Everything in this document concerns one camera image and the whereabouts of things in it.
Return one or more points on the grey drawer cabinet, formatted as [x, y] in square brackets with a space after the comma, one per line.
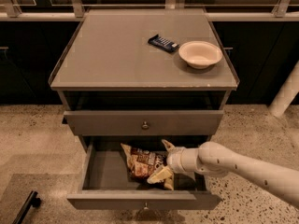
[110, 66]

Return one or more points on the white bowl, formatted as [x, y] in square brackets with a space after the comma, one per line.
[200, 54]

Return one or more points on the brass drawer knob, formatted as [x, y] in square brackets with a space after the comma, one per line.
[145, 125]
[145, 207]

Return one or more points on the grey top drawer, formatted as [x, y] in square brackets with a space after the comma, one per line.
[128, 123]

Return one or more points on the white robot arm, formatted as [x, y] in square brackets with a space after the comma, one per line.
[214, 159]

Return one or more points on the brass top drawer knob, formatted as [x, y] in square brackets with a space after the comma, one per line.
[145, 125]

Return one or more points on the blue snack bar wrapper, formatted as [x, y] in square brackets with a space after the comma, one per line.
[163, 44]

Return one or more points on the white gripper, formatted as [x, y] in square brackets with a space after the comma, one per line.
[174, 160]

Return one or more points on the grey open middle drawer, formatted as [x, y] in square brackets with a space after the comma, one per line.
[106, 183]

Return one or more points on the black bar on floor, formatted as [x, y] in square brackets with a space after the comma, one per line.
[32, 201]

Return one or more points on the brown chip bag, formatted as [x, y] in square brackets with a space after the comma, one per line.
[143, 163]

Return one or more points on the brass middle drawer knob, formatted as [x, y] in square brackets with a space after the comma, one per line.
[145, 207]

